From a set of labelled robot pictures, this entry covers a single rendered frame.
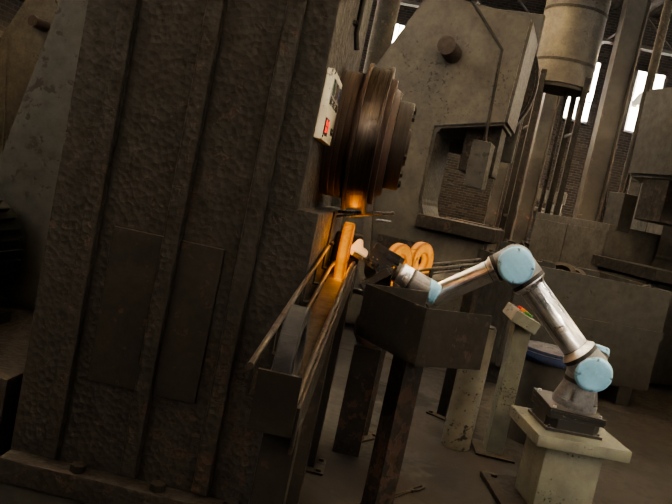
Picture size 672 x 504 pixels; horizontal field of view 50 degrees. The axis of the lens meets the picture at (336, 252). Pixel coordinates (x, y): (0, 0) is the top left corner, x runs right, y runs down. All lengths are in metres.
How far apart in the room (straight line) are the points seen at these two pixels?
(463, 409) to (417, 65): 2.76
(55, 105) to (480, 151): 2.76
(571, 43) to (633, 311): 6.93
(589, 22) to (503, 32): 6.29
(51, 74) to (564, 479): 2.30
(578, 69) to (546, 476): 8.98
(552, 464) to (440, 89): 3.06
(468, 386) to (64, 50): 2.01
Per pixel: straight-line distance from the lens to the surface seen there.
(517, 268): 2.39
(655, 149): 5.91
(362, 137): 2.12
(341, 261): 2.26
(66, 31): 2.92
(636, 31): 11.60
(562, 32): 11.24
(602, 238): 6.11
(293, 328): 1.22
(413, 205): 5.00
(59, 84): 2.90
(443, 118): 5.02
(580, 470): 2.67
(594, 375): 2.46
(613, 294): 4.65
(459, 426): 3.07
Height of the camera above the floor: 0.95
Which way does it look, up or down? 5 degrees down
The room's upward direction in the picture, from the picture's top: 12 degrees clockwise
